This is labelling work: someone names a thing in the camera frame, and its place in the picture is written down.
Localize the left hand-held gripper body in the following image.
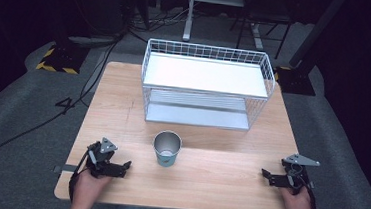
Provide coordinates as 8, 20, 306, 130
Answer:
84, 136, 126, 181

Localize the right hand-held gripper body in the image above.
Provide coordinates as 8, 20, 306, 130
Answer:
278, 152, 322, 198

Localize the person's left hand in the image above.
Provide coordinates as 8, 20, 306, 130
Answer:
72, 168, 114, 209

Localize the person's right hand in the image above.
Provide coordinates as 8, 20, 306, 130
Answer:
280, 184, 315, 209

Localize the teal cup with metal inside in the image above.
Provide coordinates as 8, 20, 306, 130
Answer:
151, 129, 184, 169

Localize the black striped stand base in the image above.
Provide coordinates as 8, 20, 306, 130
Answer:
35, 40, 91, 77
272, 64, 319, 98

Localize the dark slanted stand pole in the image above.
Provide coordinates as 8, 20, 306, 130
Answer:
288, 0, 348, 73

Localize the black chair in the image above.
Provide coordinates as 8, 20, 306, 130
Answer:
226, 0, 297, 62

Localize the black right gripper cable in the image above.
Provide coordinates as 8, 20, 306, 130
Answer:
305, 185, 319, 209

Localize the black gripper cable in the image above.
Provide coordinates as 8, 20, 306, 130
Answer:
66, 149, 92, 205
305, 185, 319, 209

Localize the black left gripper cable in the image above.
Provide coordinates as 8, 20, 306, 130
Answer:
66, 149, 92, 205

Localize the grey table edge bracket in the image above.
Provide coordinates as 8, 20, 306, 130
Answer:
53, 162, 78, 176

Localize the long black floor cable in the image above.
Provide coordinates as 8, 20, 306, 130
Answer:
0, 26, 124, 185

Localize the white wire shelf rack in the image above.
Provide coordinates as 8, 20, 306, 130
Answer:
137, 37, 279, 134

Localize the tangle of floor cables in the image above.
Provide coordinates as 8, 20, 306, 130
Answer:
125, 3, 197, 39

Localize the white desk frame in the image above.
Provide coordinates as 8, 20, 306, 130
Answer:
181, 0, 250, 47

